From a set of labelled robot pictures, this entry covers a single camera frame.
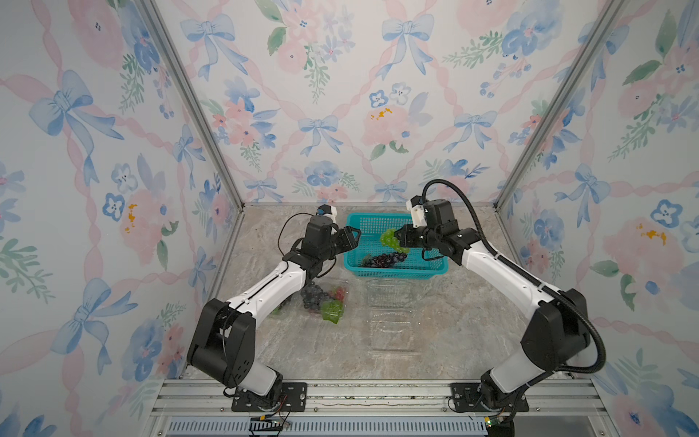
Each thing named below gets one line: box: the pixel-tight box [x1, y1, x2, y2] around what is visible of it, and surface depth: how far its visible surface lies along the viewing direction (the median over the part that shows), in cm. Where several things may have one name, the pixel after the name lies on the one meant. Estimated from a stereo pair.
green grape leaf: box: [320, 299, 345, 325], surface depth 85 cm
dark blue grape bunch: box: [300, 281, 330, 311], surface depth 88 cm
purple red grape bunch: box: [361, 252, 408, 269], surface depth 99 cm
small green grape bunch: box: [380, 228, 410, 254], surface depth 86 cm
